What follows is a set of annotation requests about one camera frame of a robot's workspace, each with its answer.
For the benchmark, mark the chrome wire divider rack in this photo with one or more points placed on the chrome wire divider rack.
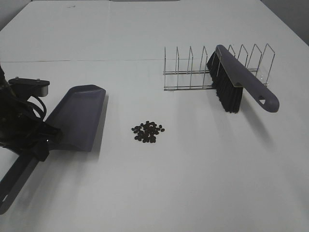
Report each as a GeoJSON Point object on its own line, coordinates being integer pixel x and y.
{"type": "Point", "coordinates": [192, 72]}

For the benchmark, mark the grey hand brush black bristles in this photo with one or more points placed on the grey hand brush black bristles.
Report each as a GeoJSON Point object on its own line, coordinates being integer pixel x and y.
{"type": "Point", "coordinates": [229, 79]}

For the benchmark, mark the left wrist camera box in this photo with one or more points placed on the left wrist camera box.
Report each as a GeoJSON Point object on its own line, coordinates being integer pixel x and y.
{"type": "Point", "coordinates": [24, 88]}

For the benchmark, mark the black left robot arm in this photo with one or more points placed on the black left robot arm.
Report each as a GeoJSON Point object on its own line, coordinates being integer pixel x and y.
{"type": "Point", "coordinates": [36, 138]}

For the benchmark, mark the pile of coffee beans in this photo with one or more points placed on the pile of coffee beans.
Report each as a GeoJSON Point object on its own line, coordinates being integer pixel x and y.
{"type": "Point", "coordinates": [147, 132]}

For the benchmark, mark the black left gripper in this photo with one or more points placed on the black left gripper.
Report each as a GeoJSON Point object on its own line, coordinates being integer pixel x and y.
{"type": "Point", "coordinates": [19, 121]}

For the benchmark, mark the grey plastic dustpan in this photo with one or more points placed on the grey plastic dustpan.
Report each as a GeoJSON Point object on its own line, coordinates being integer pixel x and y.
{"type": "Point", "coordinates": [77, 115]}

